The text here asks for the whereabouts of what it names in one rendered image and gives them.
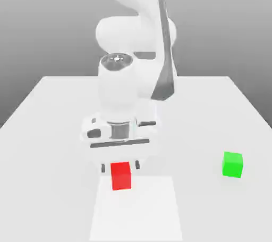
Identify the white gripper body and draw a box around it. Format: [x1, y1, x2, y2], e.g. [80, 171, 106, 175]
[87, 137, 152, 164]

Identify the small red cube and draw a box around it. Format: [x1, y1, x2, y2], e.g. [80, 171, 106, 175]
[110, 161, 132, 191]

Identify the small green cube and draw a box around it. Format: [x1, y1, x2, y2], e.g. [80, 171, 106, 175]
[222, 151, 243, 179]

